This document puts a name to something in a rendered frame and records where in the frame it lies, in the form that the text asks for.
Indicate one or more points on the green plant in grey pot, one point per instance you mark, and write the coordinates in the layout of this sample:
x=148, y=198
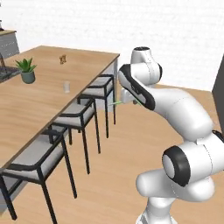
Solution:
x=28, y=76

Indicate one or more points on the glass cup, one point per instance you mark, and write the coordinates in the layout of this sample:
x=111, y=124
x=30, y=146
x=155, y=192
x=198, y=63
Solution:
x=67, y=87

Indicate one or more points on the green straw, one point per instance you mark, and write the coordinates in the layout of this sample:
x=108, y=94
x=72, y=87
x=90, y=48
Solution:
x=115, y=103

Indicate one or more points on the wood-topped grey dining counter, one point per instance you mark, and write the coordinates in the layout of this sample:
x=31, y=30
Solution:
x=35, y=110

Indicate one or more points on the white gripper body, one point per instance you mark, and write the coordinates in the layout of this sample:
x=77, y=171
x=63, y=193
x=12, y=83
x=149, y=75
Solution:
x=126, y=96

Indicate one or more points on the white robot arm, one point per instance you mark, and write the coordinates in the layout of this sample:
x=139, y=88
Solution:
x=186, y=116

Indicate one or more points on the small brown figurine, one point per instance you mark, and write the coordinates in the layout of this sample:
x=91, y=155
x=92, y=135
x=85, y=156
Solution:
x=62, y=59

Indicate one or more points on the black frame grey seat stool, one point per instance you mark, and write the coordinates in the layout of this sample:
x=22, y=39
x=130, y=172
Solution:
x=74, y=115
x=100, y=87
x=32, y=157

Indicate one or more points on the grey cupboard with wooden top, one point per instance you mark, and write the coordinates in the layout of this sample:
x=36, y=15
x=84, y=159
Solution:
x=8, y=45

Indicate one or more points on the dark tap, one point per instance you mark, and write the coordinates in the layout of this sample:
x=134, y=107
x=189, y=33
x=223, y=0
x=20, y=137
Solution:
x=1, y=59

